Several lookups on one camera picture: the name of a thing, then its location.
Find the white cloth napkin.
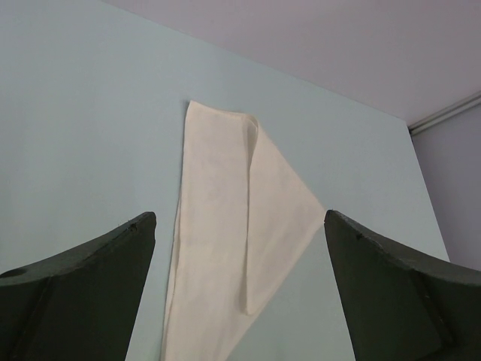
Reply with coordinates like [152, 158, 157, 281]
[161, 101, 325, 360]

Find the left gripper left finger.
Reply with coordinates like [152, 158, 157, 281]
[1, 212, 156, 360]

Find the right aluminium frame post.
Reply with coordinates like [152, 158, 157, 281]
[408, 91, 481, 137]

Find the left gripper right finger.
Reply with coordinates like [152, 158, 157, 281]
[324, 210, 480, 360]

